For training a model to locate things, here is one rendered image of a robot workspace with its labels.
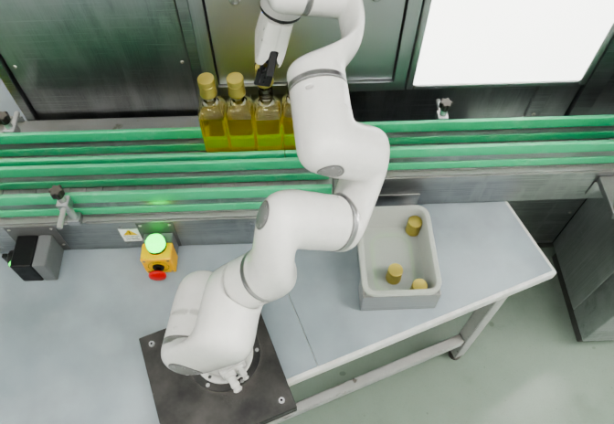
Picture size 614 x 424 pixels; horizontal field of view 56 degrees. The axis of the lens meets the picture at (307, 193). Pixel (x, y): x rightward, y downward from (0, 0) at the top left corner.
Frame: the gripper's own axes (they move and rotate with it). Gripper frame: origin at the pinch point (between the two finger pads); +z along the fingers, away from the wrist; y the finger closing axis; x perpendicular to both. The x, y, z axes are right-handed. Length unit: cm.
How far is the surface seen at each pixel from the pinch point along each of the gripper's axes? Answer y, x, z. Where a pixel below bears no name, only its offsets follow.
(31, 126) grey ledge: -14, -50, 45
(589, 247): 0, 119, 56
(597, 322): 21, 121, 66
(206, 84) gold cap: 1.1, -10.3, 5.2
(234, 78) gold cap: -0.3, -5.2, 3.7
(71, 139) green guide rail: -4, -38, 35
